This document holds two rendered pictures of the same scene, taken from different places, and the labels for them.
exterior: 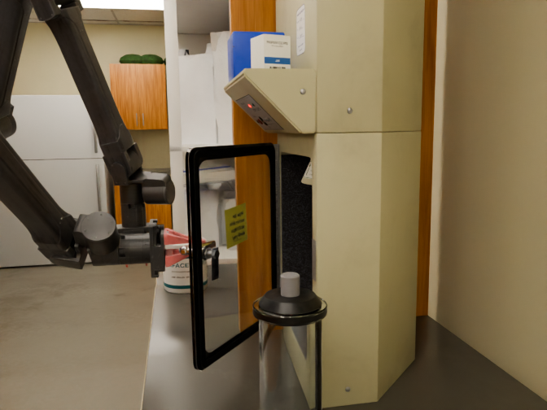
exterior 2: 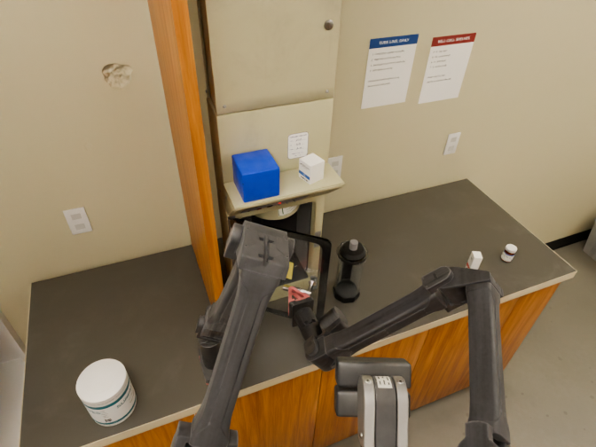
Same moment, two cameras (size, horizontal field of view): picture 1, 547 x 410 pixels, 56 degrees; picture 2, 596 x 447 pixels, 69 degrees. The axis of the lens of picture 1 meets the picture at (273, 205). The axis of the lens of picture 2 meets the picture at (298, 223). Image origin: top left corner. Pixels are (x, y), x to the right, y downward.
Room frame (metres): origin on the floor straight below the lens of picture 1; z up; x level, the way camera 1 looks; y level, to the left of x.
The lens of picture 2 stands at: (1.14, 0.98, 2.21)
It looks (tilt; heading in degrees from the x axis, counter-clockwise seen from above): 41 degrees down; 257
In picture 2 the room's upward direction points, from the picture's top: 2 degrees clockwise
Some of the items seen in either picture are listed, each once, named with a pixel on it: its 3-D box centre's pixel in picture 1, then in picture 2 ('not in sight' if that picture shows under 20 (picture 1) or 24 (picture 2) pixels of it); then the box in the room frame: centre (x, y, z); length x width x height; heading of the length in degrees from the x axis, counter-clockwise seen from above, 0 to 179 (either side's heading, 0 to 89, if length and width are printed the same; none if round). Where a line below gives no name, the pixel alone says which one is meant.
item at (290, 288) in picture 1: (290, 296); (353, 248); (0.72, -0.02, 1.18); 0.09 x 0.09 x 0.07
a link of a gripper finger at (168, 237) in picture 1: (179, 248); (295, 301); (0.96, 0.18, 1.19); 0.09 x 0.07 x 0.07; 100
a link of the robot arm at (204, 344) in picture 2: (134, 192); (211, 341); (1.20, 0.33, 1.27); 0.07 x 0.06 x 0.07; 78
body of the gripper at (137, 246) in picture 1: (140, 248); (305, 318); (0.94, 0.25, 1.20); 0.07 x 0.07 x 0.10; 10
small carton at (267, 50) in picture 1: (270, 55); (311, 168); (0.89, 0.00, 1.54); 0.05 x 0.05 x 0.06; 27
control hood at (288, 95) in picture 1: (263, 106); (285, 197); (0.96, 0.02, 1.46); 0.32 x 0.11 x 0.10; 11
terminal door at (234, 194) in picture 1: (238, 246); (279, 276); (0.99, 0.07, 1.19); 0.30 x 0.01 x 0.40; 152
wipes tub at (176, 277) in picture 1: (184, 263); (107, 392); (1.52, 0.27, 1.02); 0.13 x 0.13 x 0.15
